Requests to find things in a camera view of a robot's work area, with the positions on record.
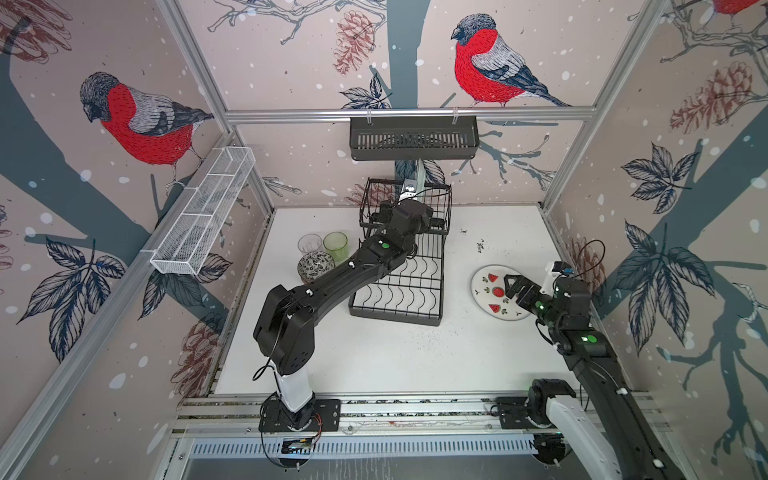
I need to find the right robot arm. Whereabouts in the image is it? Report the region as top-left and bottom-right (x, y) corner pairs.
(504, 275), (684, 479)

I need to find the pink floral bowl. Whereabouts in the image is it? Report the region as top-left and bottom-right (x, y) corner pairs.
(297, 250), (335, 284)

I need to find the green plate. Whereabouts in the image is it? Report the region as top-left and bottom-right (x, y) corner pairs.
(413, 160), (426, 193)

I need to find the aluminium front rail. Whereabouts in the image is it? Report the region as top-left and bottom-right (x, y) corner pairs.
(173, 391), (667, 438)

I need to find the aluminium top crossbar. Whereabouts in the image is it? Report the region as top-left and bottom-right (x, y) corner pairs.
(224, 106), (597, 125)

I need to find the white mesh wall basket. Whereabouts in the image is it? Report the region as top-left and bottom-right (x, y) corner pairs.
(150, 146), (255, 275)

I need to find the white plate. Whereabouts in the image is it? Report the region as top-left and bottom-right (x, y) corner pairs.
(470, 265), (530, 321)

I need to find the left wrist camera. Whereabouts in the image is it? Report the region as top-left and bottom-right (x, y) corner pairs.
(398, 179), (419, 202)

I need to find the green glass tumbler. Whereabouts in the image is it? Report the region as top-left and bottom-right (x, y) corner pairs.
(323, 231), (349, 265)

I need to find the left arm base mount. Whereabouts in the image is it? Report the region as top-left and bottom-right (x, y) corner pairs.
(258, 392), (341, 433)

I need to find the black hanging wire shelf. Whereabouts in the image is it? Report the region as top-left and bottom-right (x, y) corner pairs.
(349, 116), (480, 161)

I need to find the black two-tier dish rack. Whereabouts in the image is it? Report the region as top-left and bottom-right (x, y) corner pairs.
(348, 178), (452, 327)

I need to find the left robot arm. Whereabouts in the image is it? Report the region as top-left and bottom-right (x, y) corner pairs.
(253, 198), (446, 425)

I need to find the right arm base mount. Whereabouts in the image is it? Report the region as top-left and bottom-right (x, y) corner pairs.
(491, 379), (576, 430)

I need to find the clear glass tumbler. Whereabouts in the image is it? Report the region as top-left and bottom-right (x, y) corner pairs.
(297, 233), (323, 255)

